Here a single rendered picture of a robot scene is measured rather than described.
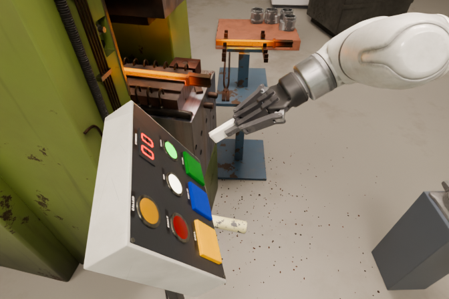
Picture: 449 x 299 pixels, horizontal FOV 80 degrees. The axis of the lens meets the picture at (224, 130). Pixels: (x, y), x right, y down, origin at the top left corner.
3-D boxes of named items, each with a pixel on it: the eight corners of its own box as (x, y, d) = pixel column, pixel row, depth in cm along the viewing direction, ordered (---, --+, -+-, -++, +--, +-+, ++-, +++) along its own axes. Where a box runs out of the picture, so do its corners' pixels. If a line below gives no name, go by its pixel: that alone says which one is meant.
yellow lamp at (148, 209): (165, 207, 46) (161, 193, 43) (154, 232, 43) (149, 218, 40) (148, 204, 47) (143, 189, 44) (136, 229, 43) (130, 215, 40)
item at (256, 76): (264, 71, 176) (265, 68, 175) (269, 107, 147) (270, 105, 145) (219, 69, 177) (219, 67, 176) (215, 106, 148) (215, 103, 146)
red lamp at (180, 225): (192, 223, 52) (190, 211, 49) (185, 246, 49) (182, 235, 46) (177, 220, 52) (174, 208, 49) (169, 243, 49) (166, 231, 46)
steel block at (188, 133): (216, 138, 155) (215, 71, 125) (199, 192, 128) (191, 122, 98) (127, 125, 164) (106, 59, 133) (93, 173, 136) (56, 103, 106)
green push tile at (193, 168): (200, 163, 75) (185, 150, 70) (205, 185, 69) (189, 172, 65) (195, 166, 75) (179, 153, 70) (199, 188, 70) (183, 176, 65)
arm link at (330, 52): (307, 49, 62) (324, 47, 50) (370, 11, 59) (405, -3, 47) (329, 89, 64) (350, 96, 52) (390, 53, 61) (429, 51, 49)
